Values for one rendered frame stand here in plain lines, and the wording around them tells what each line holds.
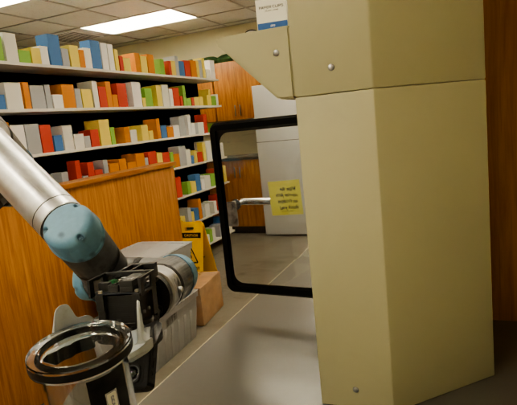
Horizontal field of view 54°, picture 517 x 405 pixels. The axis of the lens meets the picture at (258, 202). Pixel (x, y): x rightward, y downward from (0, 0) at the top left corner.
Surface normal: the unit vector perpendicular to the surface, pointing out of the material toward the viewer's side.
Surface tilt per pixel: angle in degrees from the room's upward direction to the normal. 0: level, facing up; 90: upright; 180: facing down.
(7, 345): 90
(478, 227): 90
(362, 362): 90
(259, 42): 90
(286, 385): 0
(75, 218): 47
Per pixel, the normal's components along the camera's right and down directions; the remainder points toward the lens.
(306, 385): -0.10, -0.98
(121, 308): -0.14, 0.07
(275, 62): -0.38, 0.18
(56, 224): -0.11, -0.55
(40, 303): 0.92, -0.04
